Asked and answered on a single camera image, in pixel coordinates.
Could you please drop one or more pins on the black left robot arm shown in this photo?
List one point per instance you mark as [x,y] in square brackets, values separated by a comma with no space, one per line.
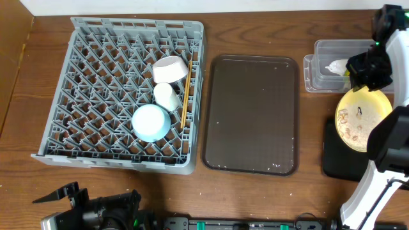
[116,212]

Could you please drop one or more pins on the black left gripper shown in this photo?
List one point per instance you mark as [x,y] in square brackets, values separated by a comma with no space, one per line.
[78,198]

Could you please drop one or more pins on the white paper napkin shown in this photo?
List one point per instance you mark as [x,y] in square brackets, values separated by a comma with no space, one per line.
[338,67]

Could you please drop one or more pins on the clear plastic waste bin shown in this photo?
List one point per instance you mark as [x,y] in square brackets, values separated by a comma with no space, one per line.
[317,77]

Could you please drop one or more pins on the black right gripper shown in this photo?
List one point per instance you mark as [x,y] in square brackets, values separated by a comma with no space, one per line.
[360,71]

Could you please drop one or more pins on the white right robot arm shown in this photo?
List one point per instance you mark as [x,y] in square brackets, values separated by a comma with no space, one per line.
[375,189]

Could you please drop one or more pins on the pale pink bowl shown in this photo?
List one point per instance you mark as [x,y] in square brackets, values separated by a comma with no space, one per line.
[169,69]

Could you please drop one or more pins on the black waste bin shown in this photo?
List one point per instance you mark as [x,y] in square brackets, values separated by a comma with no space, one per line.
[342,163]

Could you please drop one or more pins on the dark brown serving tray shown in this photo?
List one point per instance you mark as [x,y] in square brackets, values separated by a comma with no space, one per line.
[253,115]

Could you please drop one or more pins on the wooden chopstick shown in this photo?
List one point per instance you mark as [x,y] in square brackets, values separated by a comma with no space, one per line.
[185,100]
[190,73]

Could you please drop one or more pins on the grey dishwasher rack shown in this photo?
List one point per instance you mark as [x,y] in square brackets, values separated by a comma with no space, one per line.
[106,76]

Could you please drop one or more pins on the white paper cup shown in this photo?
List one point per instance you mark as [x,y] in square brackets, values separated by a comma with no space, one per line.
[166,97]

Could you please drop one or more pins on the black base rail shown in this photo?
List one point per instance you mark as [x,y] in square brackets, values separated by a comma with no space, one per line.
[184,223]

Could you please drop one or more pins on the yellow plate with scraps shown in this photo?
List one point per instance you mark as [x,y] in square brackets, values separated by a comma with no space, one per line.
[358,113]

